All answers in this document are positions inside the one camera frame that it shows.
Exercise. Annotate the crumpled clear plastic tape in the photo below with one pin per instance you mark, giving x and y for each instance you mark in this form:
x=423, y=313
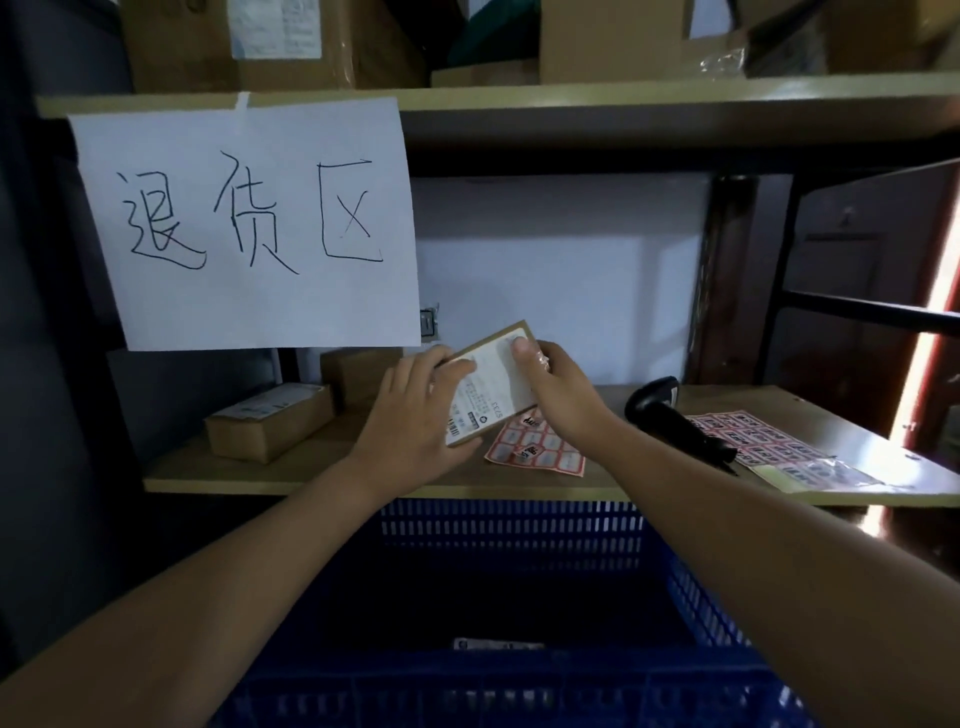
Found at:
x=724, y=60

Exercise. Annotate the cardboard box with open flap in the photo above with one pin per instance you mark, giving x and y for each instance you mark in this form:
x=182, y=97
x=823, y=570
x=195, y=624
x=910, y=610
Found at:
x=885, y=34

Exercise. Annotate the person's left hand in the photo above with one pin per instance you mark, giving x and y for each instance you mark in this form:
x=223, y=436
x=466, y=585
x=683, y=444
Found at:
x=405, y=435

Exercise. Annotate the white handwritten paper sign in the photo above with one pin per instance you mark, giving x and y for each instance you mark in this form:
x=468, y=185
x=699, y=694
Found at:
x=247, y=225

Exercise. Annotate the person's right forearm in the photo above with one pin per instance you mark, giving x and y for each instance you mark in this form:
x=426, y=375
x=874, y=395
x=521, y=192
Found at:
x=787, y=570

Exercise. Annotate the person's left thumb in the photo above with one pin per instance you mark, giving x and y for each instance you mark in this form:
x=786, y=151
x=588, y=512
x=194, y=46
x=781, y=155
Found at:
x=463, y=449

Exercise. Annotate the large red sticker sheet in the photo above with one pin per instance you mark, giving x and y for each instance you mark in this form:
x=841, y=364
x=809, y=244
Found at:
x=765, y=442

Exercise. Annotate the small labelled cardboard box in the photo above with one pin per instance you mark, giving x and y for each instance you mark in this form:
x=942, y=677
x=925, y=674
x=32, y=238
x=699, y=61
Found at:
x=495, y=390

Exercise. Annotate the white labelled packet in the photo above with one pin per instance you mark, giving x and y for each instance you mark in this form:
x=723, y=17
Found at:
x=495, y=644

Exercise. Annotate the large labelled cardboard box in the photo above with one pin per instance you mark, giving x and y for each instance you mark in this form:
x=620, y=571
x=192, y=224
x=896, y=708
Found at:
x=277, y=45

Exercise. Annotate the black barcode scanner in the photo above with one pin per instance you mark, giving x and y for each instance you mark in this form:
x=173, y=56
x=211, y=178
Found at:
x=667, y=424

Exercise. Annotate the clear sticker backing sheet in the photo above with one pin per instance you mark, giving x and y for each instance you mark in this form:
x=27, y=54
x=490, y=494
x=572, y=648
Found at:
x=817, y=474

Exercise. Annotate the wall switch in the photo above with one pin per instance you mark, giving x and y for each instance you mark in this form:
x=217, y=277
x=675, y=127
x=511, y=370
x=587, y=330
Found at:
x=428, y=322

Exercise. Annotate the dark green bag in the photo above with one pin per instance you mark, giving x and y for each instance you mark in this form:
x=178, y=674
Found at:
x=499, y=34

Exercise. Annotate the tall brown cardboard box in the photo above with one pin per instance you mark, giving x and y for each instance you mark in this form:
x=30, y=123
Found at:
x=611, y=41

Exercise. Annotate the blue plastic basket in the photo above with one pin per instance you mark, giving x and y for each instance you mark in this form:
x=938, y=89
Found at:
x=487, y=682

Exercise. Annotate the dark metal rack frame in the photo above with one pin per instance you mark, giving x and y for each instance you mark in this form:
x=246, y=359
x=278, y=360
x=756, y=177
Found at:
x=862, y=307

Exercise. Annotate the plain brown cardboard box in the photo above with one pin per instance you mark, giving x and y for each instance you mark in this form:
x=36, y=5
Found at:
x=360, y=379

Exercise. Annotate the wooden shelf unit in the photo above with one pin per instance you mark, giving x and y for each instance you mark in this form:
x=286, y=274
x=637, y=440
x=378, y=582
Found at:
x=600, y=112

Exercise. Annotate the person's left forearm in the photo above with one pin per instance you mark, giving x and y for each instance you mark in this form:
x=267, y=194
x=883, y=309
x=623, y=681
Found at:
x=187, y=615

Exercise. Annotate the person's right thumb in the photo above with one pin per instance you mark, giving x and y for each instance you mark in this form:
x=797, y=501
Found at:
x=523, y=349

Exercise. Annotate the small red sticker sheet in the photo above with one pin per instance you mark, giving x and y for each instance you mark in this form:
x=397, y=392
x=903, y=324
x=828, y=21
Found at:
x=536, y=450

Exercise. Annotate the person's right hand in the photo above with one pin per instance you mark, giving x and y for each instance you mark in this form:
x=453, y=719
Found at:
x=570, y=397

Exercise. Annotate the long brown cardboard box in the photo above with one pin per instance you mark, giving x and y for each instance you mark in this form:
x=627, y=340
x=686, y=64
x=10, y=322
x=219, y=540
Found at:
x=266, y=424

